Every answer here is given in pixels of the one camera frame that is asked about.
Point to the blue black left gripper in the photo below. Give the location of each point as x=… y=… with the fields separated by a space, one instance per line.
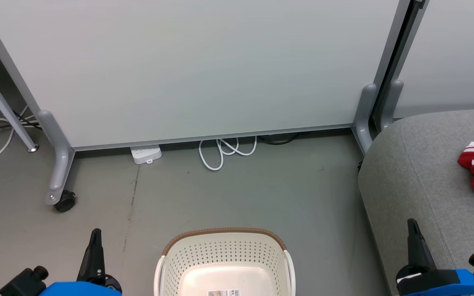
x=68 y=290

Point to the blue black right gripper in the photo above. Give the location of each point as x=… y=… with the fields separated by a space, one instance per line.
x=447 y=283

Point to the cream perforated laundry basket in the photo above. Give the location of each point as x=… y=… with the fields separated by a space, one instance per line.
x=224 y=263

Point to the black caster wheel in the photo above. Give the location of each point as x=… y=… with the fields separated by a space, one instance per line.
x=65 y=201

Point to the grey fabric sofa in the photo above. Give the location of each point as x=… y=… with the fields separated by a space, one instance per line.
x=418 y=181

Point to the grey partition leg with caster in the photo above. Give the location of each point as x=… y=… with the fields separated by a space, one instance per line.
x=60 y=164

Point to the white power strip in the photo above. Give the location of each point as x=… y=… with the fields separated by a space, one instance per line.
x=145 y=153

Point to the paper label sticker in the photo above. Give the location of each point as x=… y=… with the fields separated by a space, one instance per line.
x=224 y=293

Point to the narrow white partition panel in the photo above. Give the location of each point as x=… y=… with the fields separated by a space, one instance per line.
x=455 y=53

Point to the black partition joint strip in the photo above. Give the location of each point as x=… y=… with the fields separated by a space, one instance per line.
x=401 y=49

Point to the wide white partition panel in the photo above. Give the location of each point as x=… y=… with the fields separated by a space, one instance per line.
x=200 y=61

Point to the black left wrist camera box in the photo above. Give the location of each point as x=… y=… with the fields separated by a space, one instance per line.
x=21 y=283

